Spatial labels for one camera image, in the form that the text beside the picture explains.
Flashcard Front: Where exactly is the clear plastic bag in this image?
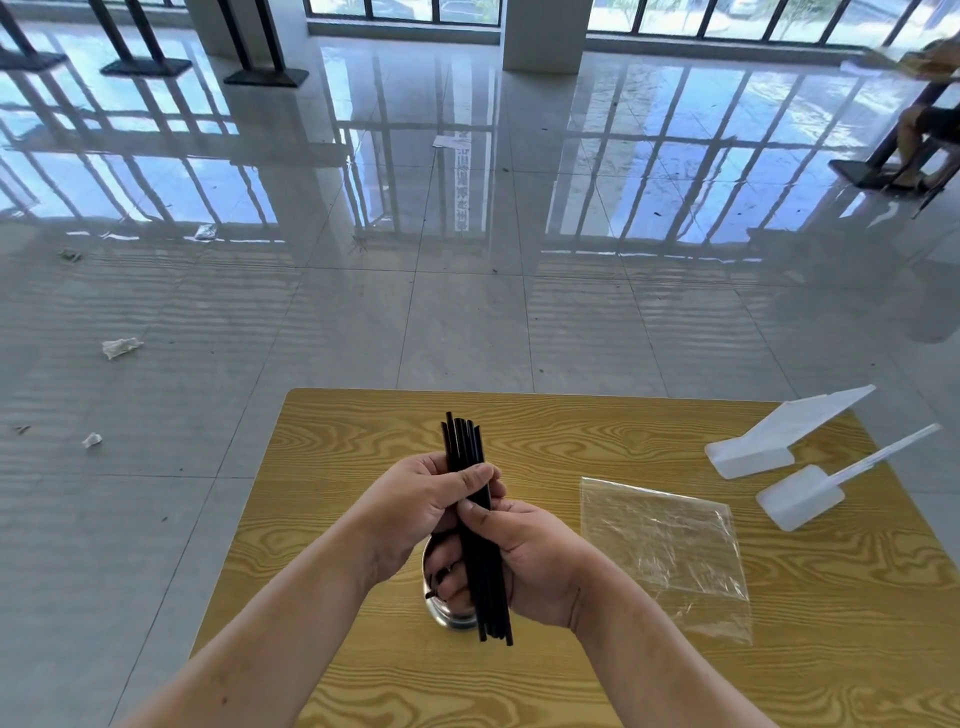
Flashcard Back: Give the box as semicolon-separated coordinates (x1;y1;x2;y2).
579;476;754;646

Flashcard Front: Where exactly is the steel cylindrical holder cup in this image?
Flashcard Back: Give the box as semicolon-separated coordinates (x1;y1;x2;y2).
421;536;481;631

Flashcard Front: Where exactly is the person's left forearm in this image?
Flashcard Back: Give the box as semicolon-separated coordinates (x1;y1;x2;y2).
116;524;376;728

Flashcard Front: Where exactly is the wide white plastic sign holder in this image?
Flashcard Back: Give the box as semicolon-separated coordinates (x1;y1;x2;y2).
704;384;877;481

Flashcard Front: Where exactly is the small bunch of black straws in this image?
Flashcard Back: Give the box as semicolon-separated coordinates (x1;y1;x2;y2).
440;410;515;648

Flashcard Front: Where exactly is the wooden table with black base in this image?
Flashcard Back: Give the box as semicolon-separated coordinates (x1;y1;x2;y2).
828;44;960;190

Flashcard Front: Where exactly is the short table with black legs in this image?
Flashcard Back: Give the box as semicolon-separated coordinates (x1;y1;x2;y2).
217;0;310;89

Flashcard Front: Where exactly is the black-framed glass window wall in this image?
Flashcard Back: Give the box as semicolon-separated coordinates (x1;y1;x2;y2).
587;0;960;50
303;0;502;28

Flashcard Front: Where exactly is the narrow white plastic sign holder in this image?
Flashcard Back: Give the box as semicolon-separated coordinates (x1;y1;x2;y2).
755;423;943;534

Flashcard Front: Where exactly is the person's right forearm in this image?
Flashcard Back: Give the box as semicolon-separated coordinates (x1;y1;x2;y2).
569;569;778;728

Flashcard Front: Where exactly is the flat wooden box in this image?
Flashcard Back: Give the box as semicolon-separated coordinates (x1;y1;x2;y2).
899;48;960;76

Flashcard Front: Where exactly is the person's right hand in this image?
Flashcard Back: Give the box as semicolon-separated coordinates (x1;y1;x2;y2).
423;498;601;635

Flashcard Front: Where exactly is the long table with black legs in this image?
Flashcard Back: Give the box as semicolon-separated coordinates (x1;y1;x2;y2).
0;0;194;79

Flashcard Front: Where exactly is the person's left hand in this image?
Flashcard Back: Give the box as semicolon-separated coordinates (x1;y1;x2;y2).
348;452;508;586

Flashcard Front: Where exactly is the grey chair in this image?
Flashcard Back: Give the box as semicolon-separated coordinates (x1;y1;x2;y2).
911;142;960;220

